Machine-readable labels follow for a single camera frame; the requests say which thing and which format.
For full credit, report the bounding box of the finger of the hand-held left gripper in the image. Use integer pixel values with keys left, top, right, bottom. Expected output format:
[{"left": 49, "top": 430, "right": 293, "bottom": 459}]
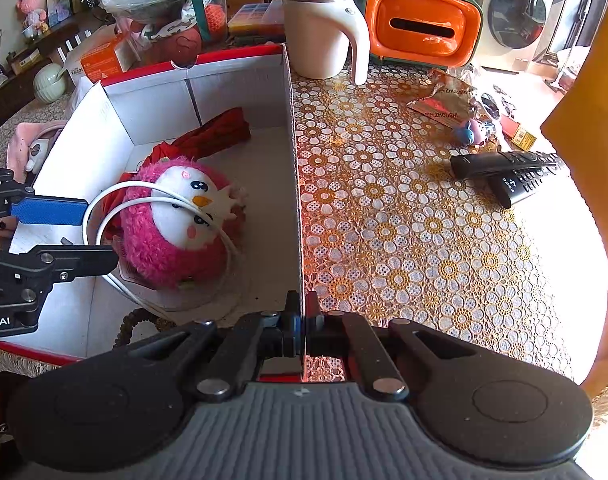
[
  {"left": 0, "top": 245, "right": 119, "bottom": 291},
  {"left": 0, "top": 167, "right": 89, "bottom": 227}
]

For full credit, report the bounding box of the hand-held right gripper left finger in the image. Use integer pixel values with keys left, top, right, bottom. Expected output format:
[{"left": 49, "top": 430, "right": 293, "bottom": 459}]
[{"left": 116, "top": 290, "right": 303, "bottom": 403}]

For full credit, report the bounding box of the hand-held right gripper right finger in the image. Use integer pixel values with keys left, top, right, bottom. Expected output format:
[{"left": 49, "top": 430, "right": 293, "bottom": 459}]
[{"left": 305, "top": 291, "right": 490, "bottom": 403}]

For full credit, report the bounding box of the white cable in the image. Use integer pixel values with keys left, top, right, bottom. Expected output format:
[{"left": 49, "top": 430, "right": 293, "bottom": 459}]
[{"left": 82, "top": 180, "right": 237, "bottom": 321}]

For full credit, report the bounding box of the pink plush penguin toy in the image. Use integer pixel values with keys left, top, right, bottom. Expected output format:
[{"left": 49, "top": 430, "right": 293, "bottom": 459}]
[{"left": 118, "top": 156, "right": 247, "bottom": 291}]

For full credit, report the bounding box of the brown bead bracelet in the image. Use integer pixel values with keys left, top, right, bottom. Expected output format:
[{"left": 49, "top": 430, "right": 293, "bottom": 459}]
[{"left": 114, "top": 307, "right": 175, "bottom": 348}]

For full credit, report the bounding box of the red shoe box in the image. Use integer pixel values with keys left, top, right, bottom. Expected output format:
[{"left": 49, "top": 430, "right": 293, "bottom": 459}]
[{"left": 0, "top": 42, "right": 307, "bottom": 383}]

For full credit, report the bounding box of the red umbrella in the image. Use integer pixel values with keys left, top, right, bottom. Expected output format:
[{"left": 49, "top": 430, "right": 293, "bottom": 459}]
[{"left": 101, "top": 106, "right": 252, "bottom": 261}]

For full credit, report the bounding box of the wooden television cabinet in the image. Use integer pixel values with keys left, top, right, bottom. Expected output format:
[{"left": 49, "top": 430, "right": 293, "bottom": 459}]
[{"left": 0, "top": 20, "right": 94, "bottom": 136}]

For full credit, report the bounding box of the pale green pumpkin jar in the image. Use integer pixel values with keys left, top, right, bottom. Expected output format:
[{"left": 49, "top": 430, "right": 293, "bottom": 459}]
[{"left": 34, "top": 63, "right": 68, "bottom": 105}]

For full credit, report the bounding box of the orange and white carton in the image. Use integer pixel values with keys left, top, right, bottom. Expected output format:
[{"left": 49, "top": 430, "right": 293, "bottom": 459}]
[{"left": 66, "top": 35, "right": 134, "bottom": 92}]

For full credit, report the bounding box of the white router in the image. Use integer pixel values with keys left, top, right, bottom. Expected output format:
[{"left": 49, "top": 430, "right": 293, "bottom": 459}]
[{"left": 56, "top": 30, "right": 92, "bottom": 61}]

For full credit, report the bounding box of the pink bear plush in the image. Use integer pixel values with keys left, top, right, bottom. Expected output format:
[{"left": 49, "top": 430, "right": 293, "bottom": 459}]
[{"left": 16, "top": 0, "right": 49, "bottom": 36}]

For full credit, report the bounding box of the brown ball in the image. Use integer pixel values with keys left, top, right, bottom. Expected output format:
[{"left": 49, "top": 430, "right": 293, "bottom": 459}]
[{"left": 171, "top": 27, "right": 203, "bottom": 66}]

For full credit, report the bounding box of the black remote control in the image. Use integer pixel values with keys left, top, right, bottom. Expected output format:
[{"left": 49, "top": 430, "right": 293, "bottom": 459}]
[
  {"left": 450, "top": 151, "right": 560, "bottom": 180},
  {"left": 486, "top": 167, "right": 560, "bottom": 209}
]

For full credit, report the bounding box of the small blue pink toy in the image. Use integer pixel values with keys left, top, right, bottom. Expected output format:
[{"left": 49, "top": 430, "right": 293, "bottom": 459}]
[{"left": 454, "top": 120, "right": 487, "bottom": 146}]

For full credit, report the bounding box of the foil snack wrapper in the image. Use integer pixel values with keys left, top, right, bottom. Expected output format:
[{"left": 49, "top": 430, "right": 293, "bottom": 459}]
[{"left": 406, "top": 70, "right": 485, "bottom": 128}]

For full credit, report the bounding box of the colourful bead organiser box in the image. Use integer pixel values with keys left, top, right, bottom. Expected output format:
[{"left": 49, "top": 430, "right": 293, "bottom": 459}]
[{"left": 228, "top": 1, "right": 287, "bottom": 36}]

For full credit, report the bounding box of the orange and green tissue box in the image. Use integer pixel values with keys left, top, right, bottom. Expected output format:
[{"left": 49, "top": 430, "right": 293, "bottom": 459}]
[{"left": 355, "top": 0, "right": 484, "bottom": 68}]

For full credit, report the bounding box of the washing machine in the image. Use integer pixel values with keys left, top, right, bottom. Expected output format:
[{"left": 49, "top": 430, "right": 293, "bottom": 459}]
[{"left": 476, "top": 0, "right": 560, "bottom": 73}]

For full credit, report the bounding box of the white mug with handle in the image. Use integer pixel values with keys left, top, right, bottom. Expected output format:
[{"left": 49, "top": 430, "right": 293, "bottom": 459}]
[{"left": 284, "top": 0, "right": 371, "bottom": 86}]

